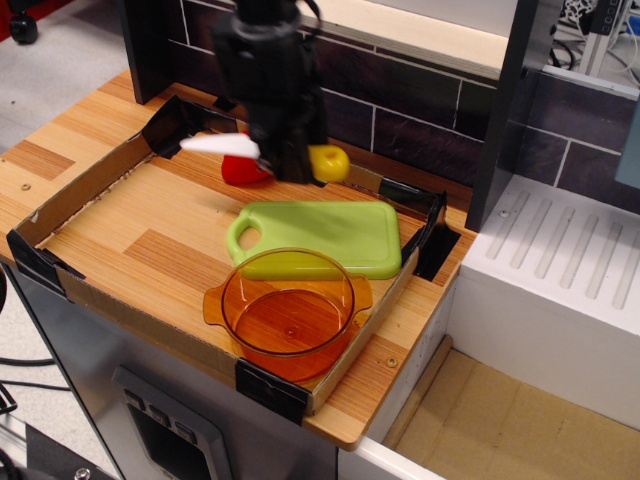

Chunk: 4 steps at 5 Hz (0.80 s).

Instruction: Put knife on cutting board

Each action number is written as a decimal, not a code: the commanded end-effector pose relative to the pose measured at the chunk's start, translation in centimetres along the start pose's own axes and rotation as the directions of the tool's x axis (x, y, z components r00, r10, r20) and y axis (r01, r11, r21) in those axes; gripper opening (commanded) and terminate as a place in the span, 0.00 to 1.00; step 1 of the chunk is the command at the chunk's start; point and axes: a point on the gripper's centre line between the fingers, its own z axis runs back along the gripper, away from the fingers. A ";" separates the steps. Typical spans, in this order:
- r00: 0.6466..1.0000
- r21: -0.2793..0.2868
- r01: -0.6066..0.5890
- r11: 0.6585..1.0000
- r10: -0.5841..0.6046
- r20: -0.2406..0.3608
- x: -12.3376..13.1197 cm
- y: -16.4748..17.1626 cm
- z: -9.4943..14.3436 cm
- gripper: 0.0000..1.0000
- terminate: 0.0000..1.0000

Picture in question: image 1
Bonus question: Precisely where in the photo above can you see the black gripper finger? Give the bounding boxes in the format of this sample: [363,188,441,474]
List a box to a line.
[259,142,325,186]

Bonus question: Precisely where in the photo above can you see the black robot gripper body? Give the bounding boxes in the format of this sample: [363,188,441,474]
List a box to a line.
[209,14,331,151]

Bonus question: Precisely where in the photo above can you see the white yellow toy knife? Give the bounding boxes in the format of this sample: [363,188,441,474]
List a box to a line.
[179,133,350,183]

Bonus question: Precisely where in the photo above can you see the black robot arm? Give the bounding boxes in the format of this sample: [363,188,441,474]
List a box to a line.
[209,1,328,186]

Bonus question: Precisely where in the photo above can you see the cardboard fence with black tape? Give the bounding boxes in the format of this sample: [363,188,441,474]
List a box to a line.
[1,91,475,446]

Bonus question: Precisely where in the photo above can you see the green plastic cutting board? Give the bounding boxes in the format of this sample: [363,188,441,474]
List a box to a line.
[226,201,403,280]

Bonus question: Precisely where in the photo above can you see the red toy strawberry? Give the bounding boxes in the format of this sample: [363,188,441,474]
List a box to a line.
[221,139,272,185]

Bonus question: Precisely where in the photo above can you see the orange transparent plastic pot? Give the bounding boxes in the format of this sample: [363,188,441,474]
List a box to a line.
[203,248,373,383]

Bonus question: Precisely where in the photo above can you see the black caster wheel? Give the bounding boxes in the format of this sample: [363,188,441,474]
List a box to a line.
[9,12,38,45]

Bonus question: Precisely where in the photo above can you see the grey toy oven front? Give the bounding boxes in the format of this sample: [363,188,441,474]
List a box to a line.
[4,266,338,479]

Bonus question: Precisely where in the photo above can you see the white toy sink drainboard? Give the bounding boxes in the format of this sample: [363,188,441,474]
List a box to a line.
[447,176,639,428]

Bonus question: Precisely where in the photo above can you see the dark grey vertical post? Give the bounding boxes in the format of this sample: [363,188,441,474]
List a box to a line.
[466,1,562,232]

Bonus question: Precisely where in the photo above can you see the black floor cable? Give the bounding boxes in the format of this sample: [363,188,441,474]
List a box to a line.
[0,357,71,392]

